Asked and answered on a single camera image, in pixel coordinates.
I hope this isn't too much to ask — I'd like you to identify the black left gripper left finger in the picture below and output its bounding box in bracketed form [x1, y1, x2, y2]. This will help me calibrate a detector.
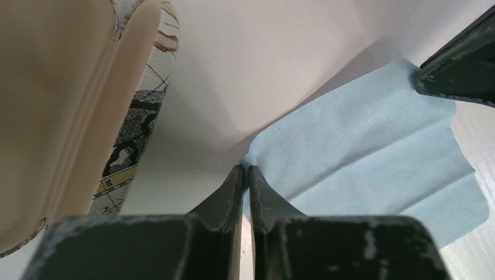
[23, 165, 243, 279]

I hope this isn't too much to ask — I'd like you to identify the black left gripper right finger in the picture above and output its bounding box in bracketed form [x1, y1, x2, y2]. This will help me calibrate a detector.
[248, 166, 450, 279]

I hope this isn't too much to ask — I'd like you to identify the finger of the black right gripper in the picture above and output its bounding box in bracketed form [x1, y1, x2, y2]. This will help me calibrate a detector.
[414, 6, 494, 108]

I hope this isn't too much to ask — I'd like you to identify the light blue cleaning cloth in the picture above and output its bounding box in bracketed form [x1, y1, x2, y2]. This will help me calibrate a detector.
[240, 59, 490, 247]

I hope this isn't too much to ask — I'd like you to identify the map print glasses case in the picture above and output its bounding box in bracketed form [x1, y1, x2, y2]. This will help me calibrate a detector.
[1, 1, 179, 257]

